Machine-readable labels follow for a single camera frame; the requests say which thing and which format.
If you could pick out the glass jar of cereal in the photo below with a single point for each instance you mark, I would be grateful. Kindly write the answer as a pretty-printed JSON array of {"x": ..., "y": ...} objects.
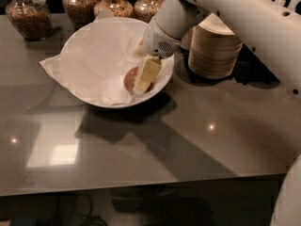
[{"x": 31, "y": 18}]

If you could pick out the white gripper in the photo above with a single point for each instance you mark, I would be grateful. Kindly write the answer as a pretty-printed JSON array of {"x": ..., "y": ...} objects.
[{"x": 159, "y": 41}]

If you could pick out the front stack of paper bowls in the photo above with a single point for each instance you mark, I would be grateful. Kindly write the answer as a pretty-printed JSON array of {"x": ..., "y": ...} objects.
[{"x": 214, "y": 49}]

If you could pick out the glass jar of grains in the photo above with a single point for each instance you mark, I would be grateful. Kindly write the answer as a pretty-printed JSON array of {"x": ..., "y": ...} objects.
[{"x": 144, "y": 10}]

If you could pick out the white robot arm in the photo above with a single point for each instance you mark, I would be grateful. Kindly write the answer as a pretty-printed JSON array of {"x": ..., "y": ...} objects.
[{"x": 271, "y": 32}]

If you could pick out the glass jar of nuts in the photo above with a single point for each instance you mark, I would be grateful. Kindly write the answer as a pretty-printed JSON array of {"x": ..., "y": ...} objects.
[{"x": 119, "y": 8}]

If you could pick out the white bowl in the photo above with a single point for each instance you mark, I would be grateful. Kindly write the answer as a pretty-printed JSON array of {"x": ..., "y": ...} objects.
[{"x": 94, "y": 91}]

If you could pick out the white paper liner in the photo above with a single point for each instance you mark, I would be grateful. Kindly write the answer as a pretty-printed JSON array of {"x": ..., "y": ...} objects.
[{"x": 100, "y": 57}]

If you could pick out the glass jar of granola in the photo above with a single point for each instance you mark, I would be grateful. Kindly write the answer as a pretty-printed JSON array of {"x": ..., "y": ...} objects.
[{"x": 80, "y": 12}]

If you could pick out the rear stack of paper bowls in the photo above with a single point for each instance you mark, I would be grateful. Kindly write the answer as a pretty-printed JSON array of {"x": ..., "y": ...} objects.
[{"x": 186, "y": 40}]

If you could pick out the stack of paper bowls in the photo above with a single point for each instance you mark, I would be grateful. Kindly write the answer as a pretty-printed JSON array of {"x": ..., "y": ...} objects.
[
  {"x": 214, "y": 49},
  {"x": 186, "y": 40}
]

